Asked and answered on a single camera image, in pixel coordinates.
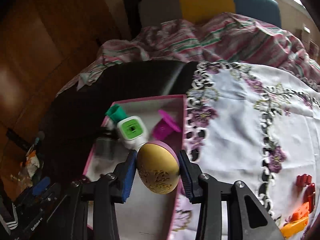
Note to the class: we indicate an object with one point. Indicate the magenta plastic cup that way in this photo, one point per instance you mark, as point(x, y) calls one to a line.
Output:
point(166, 126)

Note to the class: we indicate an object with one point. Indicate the snack bags pile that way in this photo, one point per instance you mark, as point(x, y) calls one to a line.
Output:
point(31, 168)

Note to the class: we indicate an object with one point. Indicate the pink shallow cardboard box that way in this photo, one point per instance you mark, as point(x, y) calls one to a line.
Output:
point(144, 215)

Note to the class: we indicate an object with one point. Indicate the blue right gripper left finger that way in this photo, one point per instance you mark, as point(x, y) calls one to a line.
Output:
point(127, 175)

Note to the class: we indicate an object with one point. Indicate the white green plug adapter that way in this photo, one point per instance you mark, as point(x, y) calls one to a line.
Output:
point(133, 132)

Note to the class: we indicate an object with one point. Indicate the orange building blocks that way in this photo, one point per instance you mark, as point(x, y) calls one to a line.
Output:
point(301, 212)

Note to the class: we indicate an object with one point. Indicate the green plastic toy piece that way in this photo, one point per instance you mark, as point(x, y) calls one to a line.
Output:
point(116, 113)

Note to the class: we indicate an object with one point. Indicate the white floral embroidered tablecloth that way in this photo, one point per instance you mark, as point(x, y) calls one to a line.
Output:
point(257, 124)

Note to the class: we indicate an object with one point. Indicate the striped pink green sheet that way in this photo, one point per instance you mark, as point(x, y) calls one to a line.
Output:
point(227, 37)

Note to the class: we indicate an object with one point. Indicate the grey yellow blue sofa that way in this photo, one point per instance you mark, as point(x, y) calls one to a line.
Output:
point(155, 12)

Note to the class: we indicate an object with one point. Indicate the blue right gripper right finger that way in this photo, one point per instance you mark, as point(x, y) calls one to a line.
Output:
point(189, 173)

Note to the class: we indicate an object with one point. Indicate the yellow plastic toy piece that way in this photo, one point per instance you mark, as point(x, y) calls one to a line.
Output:
point(293, 228)

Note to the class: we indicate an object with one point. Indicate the red plastic toy piece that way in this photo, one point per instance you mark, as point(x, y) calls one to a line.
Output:
point(305, 181)

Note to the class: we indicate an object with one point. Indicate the black rolled mat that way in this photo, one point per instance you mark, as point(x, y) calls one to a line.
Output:
point(133, 16)

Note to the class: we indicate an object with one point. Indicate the yellow carved egg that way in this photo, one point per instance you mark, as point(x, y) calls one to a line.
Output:
point(158, 167)

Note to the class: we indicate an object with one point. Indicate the wooden panelled wardrobe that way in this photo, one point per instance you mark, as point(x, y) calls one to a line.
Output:
point(44, 44)

